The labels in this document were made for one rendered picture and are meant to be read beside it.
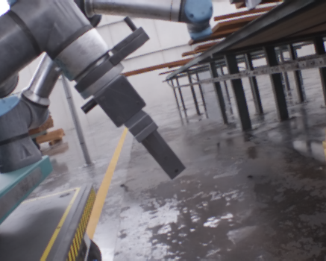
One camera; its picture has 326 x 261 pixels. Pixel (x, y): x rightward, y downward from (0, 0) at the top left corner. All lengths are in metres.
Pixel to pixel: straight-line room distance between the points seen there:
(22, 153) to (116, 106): 0.61
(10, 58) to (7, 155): 0.58
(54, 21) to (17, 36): 0.05
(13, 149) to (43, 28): 0.59
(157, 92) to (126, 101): 10.92
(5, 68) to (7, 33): 0.04
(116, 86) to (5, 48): 0.14
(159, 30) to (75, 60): 11.22
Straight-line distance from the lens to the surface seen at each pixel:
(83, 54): 0.37
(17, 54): 0.37
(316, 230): 1.02
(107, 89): 0.35
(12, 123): 0.92
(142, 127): 0.32
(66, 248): 0.61
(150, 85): 11.24
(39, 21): 0.37
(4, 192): 0.68
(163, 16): 0.78
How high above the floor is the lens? 0.58
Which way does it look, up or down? 9 degrees down
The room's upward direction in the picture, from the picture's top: 15 degrees counter-clockwise
